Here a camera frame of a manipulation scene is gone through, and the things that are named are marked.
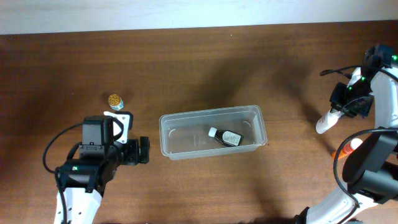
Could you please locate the orange white tube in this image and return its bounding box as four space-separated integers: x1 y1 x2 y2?
338 138 363 160

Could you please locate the clear plastic container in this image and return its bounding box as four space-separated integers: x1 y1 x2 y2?
159 105 267 160

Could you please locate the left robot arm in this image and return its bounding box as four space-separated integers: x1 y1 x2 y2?
54 136 150 224

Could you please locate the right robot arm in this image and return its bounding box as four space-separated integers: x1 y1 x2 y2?
293 44 397 224

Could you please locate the white spray bottle clear cap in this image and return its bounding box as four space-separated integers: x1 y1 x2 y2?
315 108 344 134

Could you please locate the small jar gold lid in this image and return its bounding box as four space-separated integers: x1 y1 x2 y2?
108 94 124 111

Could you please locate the dark brown syrup bottle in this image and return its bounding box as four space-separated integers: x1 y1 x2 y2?
208 127 244 147

